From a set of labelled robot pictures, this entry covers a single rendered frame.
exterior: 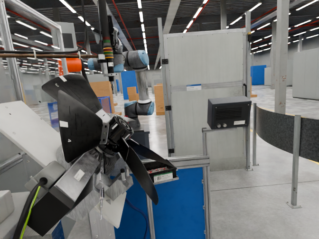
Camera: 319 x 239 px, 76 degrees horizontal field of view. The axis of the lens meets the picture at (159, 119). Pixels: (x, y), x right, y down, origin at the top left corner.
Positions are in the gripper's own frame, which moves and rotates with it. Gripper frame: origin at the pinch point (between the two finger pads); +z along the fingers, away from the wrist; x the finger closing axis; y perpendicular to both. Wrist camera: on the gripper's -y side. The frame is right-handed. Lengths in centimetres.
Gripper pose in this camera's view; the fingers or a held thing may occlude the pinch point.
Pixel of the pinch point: (103, 28)
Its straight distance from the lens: 101.6
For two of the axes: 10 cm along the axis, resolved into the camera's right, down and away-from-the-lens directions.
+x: -10.0, 0.9, -0.3
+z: 0.4, 1.8, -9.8
